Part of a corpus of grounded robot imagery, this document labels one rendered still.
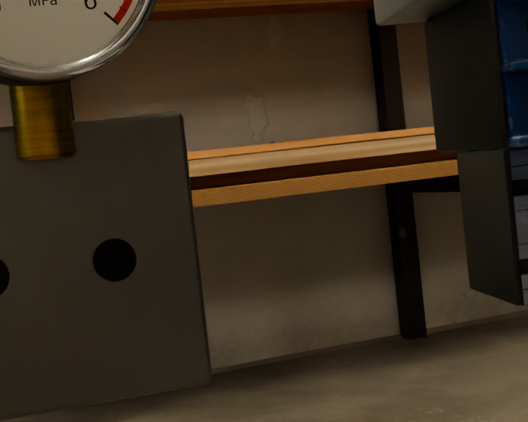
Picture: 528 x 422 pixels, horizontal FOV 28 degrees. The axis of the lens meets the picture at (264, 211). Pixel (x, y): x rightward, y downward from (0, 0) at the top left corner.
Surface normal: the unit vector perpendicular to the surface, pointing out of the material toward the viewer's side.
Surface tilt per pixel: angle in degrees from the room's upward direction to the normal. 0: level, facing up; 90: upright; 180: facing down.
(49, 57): 90
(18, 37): 90
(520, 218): 90
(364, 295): 90
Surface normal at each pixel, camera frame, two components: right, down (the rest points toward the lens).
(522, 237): 0.11, 0.04
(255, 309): 0.37, 0.01
